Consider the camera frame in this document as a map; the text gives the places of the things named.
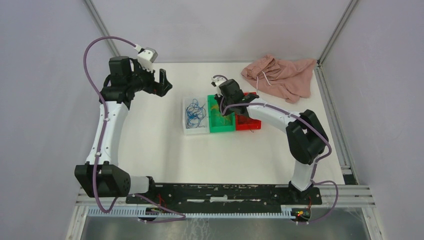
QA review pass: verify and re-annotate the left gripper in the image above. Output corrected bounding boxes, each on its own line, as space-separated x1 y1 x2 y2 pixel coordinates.
127 59 172 97

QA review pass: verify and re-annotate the yellow wire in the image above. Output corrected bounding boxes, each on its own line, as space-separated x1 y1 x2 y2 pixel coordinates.
209 102 234 127

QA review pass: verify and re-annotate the blue wire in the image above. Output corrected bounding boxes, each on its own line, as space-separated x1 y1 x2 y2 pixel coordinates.
184 100 208 130

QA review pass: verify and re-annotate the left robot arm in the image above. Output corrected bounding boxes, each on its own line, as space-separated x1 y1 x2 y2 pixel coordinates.
74 56 173 204

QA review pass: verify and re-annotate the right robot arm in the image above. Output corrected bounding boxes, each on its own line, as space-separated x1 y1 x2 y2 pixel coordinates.
211 75 332 204

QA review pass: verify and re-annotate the green plastic bin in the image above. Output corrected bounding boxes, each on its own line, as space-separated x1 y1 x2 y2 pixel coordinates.
207 95 236 133

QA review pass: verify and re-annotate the red plastic bin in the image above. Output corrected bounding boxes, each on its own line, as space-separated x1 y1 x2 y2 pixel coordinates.
234 92 263 132

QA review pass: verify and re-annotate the clear plastic bin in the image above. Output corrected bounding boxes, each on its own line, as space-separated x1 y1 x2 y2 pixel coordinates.
182 96 210 136

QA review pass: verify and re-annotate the pink cloth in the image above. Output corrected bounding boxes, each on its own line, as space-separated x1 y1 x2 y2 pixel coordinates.
241 54 317 104

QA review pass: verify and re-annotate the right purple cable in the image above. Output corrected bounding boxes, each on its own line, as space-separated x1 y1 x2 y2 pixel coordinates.
211 74 339 225

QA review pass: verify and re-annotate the purple cable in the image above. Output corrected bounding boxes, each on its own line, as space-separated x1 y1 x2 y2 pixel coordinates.
82 35 186 223
211 74 339 225

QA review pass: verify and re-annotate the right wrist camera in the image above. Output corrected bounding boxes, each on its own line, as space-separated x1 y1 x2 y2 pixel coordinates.
211 74 229 88

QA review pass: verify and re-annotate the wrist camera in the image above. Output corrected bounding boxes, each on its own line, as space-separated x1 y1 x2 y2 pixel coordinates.
134 44 158 73
211 74 229 88

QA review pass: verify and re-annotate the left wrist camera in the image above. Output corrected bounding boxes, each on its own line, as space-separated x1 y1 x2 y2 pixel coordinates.
134 44 158 73

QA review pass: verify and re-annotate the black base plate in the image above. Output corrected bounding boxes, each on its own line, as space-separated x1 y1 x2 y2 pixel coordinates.
144 183 323 214

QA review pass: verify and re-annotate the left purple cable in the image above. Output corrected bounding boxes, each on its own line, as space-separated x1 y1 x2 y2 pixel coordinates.
82 35 186 223

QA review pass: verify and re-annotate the white cable duct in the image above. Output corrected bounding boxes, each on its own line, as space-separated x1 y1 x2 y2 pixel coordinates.
87 206 295 220

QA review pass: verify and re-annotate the aluminium frame rail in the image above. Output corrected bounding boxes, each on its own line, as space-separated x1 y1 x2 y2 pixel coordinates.
75 184 376 208

